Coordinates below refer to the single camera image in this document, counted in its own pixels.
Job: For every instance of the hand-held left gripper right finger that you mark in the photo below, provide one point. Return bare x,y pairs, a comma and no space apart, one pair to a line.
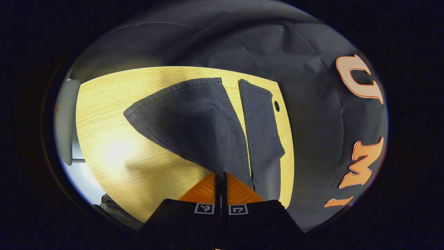
256,218

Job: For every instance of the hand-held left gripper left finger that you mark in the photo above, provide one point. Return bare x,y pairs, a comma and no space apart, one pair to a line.
187,218

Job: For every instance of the dark grey jeans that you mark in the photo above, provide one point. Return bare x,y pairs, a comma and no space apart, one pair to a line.
201,128

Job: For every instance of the black backdrop cloth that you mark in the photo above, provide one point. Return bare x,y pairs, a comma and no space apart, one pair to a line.
312,132

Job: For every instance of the grey furniture panel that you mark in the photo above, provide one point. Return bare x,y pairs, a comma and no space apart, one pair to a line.
66,121

